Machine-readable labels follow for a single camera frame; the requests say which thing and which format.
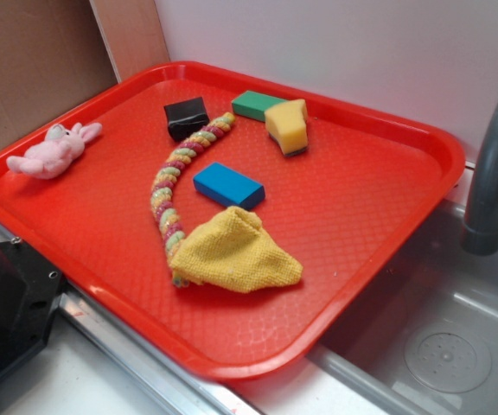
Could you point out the blue rectangular block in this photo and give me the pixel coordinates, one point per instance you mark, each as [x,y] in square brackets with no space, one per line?
[228,187]

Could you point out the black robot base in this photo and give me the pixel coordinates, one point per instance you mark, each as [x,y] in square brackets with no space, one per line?
[30,291]

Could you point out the yellow microfibre cloth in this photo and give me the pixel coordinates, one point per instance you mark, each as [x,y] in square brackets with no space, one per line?
[232,251]

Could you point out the grey sink basin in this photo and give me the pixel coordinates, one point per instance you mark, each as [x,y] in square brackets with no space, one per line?
[422,337]

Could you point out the pink plush bunny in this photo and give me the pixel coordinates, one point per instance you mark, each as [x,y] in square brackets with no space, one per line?
[54,155]

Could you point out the black cube block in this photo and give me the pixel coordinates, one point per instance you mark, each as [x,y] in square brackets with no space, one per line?
[185,118]

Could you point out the red plastic tray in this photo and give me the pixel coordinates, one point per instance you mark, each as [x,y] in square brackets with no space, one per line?
[342,209]

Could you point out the grey faucet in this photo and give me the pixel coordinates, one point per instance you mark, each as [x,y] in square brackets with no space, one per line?
[489,173]

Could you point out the brown cardboard panel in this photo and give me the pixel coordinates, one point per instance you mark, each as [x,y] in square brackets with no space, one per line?
[54,55]

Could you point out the yellow sponge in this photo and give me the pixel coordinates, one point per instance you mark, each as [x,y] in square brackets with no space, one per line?
[286,123]

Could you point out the green rectangular block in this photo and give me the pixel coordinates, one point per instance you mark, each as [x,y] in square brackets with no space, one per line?
[253,105]

